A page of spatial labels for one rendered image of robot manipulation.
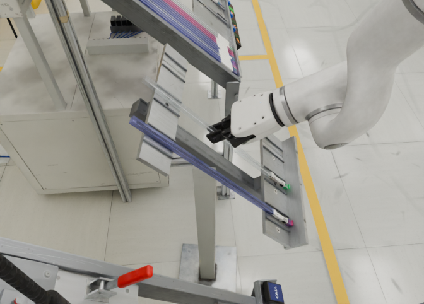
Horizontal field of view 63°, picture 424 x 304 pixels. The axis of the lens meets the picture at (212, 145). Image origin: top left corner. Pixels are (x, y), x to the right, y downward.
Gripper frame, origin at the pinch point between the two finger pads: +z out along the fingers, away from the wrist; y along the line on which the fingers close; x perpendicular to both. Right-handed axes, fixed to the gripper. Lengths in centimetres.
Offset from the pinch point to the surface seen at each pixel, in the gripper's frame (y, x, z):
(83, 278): 37.6, -18.2, 8.6
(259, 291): 30.4, 17.5, -1.0
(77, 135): -35, 7, 74
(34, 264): 39.7, -28.2, 4.4
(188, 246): -11, 71, 61
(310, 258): -9, 102, 15
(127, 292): 37.8, -10.9, 7.0
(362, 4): -235, 140, -44
